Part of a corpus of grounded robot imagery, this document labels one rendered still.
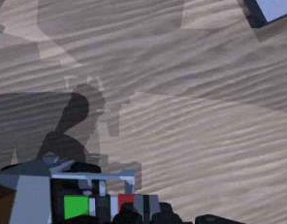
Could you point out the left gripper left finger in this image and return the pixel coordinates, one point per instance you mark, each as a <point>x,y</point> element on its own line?
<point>125,215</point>

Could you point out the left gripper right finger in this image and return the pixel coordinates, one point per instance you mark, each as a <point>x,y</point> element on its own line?
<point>162,212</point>

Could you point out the blue rectangular block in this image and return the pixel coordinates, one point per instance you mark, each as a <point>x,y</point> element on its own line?
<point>266,12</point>

